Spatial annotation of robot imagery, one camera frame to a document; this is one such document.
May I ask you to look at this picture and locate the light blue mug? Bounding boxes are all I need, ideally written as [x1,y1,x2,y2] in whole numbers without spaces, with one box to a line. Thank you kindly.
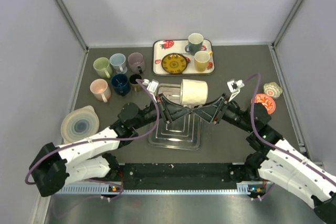
[109,53,128,74]

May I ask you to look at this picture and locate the dark blue mug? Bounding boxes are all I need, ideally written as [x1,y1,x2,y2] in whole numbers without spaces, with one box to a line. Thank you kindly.
[111,73,131,97]

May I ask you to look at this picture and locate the purple mug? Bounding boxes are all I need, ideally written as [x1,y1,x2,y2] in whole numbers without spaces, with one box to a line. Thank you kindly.
[128,52,145,74]

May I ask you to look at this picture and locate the cream white mug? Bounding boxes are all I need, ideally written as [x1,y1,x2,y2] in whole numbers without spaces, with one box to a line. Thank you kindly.
[180,79,208,105]

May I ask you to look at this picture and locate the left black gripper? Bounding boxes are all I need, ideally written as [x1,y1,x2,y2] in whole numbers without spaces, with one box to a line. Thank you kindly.
[132,93,191,129]

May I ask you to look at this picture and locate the steel metal tray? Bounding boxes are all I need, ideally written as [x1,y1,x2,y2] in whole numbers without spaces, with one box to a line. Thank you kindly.
[148,83,203,151]

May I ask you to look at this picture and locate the green patterned small bowl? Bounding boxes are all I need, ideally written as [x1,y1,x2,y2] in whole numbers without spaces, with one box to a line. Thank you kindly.
[263,82,283,99]

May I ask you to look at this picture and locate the small brown mug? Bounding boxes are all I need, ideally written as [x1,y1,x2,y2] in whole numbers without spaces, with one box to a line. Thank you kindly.
[129,74,142,92]

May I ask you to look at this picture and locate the light green mug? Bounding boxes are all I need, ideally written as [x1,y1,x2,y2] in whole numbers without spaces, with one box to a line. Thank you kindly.
[93,57,113,79]

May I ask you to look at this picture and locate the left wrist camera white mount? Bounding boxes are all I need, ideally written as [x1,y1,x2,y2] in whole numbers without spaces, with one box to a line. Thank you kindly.
[142,79,159,100]

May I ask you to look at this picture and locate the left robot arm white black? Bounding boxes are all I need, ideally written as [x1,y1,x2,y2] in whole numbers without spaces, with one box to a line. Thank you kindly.
[26,96,191,197]

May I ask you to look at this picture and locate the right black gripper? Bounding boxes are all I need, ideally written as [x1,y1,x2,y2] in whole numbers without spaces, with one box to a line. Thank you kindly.
[192,93,254,133]

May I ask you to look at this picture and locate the pink mug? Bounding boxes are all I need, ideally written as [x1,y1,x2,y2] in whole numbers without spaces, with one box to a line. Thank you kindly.
[90,79,112,103]

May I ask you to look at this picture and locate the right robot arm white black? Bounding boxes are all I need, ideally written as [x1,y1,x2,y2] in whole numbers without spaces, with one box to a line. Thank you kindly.
[192,96,335,223]

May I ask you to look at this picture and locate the orange patterned small bowl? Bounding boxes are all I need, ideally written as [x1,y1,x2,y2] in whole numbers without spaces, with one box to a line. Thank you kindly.
[254,93,276,115]

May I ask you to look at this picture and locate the yellow patterned plate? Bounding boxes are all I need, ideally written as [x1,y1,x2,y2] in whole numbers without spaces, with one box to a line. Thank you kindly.
[161,53,188,75]

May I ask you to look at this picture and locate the yellow mug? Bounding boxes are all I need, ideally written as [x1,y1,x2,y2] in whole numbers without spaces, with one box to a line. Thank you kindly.
[194,51,213,72]

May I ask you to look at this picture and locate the dark grey mug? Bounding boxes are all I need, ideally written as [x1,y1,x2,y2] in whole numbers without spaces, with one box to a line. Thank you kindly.
[185,33,204,55]

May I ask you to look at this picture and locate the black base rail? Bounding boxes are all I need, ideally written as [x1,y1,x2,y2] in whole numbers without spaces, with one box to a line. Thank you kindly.
[110,162,266,190]

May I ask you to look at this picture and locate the beige wavy plate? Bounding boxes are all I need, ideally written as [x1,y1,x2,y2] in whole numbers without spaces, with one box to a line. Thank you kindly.
[61,105,100,144]

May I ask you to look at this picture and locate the strawberry pattern white tray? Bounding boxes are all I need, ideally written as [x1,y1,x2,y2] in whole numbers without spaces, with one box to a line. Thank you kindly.
[153,39,215,76]

